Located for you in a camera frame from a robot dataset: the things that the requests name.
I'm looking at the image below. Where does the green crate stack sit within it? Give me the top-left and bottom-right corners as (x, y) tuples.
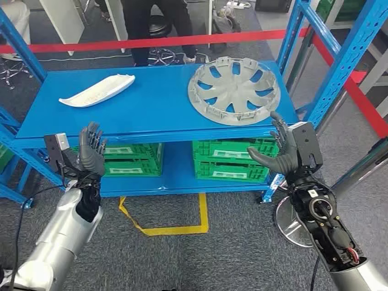
(316, 0), (368, 21)

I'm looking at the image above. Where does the black cable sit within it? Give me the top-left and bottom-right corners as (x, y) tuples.
(309, 256), (322, 291)
(8, 184), (66, 291)

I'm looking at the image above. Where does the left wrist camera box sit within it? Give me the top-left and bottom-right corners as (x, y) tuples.
(44, 133), (80, 179)

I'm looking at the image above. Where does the yellow floor tape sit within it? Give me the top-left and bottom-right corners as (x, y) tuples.
(119, 193), (209, 237)

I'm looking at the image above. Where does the white power strip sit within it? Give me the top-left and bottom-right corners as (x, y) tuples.
(227, 0), (252, 10)

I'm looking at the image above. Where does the black round stool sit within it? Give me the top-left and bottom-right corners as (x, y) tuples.
(147, 15), (177, 67)
(0, 60), (32, 90)

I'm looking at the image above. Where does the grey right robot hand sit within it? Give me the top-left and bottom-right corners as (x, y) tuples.
(247, 111), (300, 178)

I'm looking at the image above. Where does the grey plastic wheel cover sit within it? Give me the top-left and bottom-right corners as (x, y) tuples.
(187, 56), (281, 127)

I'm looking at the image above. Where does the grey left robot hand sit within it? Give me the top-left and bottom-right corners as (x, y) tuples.
(78, 121), (107, 179)

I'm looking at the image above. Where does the black microwave oven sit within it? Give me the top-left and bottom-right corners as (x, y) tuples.
(254, 0), (294, 13)

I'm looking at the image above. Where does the white desk panel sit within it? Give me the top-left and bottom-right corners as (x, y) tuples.
(208, 0), (214, 49)
(39, 0), (85, 56)
(104, 0), (128, 54)

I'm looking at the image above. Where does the blue metal shelf rack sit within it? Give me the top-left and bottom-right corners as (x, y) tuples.
(0, 0), (388, 210)

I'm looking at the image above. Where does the grey bag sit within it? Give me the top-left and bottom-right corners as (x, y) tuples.
(211, 8), (242, 53)

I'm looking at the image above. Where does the dark metal pole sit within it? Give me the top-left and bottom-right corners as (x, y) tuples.
(331, 138), (388, 192)

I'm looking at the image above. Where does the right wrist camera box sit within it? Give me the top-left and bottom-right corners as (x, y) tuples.
(291, 121), (324, 172)

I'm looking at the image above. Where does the green folded plastic crate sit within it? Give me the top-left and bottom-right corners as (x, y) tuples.
(0, 144), (14, 172)
(70, 143), (165, 178)
(192, 138), (279, 184)

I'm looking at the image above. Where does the white table frame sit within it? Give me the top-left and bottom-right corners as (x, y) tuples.
(357, 40), (388, 118)

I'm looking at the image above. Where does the chrome round stool base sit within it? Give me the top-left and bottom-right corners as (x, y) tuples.
(274, 181), (313, 248)

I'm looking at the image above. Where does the person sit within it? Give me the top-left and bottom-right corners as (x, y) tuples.
(94, 0), (112, 22)
(121, 0), (198, 67)
(0, 0), (31, 61)

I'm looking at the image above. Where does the white curved plastic part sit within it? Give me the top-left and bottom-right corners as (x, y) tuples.
(58, 73), (136, 109)

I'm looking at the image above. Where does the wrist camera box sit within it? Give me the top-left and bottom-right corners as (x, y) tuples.
(291, 121), (324, 172)
(44, 133), (80, 179)

